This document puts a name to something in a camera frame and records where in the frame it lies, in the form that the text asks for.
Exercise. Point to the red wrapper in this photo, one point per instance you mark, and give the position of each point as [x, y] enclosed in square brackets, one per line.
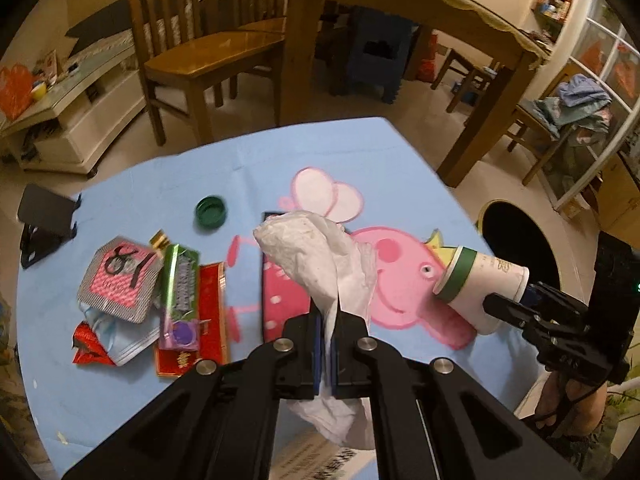
[87, 347]

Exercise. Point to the white blue foil packet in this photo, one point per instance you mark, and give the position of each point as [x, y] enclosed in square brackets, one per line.
[125, 340]

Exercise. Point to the red gold pack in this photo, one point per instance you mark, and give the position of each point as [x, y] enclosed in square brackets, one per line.
[212, 310]

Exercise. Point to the red bag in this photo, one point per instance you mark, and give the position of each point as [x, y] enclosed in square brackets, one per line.
[427, 60]

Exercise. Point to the blue plastic stool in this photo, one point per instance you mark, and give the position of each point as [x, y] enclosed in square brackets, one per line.
[377, 67]

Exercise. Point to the white tissue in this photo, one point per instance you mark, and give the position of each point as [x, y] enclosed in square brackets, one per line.
[310, 250]

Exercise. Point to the wooden dining table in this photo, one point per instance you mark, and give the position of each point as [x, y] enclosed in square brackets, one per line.
[300, 60]

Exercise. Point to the white paper cup green rim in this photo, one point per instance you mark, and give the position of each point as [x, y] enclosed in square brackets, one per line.
[475, 285]

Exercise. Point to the green purple gum wrapper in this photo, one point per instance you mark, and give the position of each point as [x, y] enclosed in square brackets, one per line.
[181, 295]

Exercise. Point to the small wooden stool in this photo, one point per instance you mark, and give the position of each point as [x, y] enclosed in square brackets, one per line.
[465, 75]

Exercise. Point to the round black trash bin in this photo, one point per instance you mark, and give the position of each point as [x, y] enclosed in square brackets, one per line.
[515, 240]

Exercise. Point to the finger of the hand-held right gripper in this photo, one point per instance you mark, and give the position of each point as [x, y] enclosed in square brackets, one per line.
[505, 310]
[542, 292]

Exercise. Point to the white low cabinet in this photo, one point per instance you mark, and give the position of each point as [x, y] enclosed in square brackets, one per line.
[85, 110]

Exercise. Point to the small gold wrapper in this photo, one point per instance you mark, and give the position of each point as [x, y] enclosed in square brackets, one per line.
[160, 240]

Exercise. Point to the orange plastic bag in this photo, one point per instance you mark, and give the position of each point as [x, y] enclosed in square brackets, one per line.
[15, 90]

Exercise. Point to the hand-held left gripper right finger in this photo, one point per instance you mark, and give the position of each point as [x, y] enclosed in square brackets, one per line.
[336, 360]

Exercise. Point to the person's right forearm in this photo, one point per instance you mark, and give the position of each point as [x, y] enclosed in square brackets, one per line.
[595, 410]

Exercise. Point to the white framed glass door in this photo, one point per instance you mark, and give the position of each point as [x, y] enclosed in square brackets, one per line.
[600, 50]

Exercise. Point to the wooden chair with clothes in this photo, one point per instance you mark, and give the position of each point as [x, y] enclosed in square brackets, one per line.
[530, 130]

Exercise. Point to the silver pink snack packet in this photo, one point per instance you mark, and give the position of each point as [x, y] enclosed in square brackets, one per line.
[117, 280]

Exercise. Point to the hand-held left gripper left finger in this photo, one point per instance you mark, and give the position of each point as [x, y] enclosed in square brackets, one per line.
[316, 360]

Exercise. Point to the wooden side cabinet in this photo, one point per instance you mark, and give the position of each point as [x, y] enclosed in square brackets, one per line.
[620, 200]

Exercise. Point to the green bottle cap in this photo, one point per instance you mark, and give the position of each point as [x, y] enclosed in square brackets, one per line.
[211, 212]

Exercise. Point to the black phone stand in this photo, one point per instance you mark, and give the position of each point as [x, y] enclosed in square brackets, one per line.
[45, 212]

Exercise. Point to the yellow bowl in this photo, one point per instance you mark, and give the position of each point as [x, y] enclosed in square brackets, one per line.
[39, 91]

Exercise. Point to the wall shelf with items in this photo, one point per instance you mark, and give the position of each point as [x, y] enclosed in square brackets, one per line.
[555, 0]

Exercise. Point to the pile of clothes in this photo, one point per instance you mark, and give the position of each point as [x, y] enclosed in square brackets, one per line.
[580, 100]

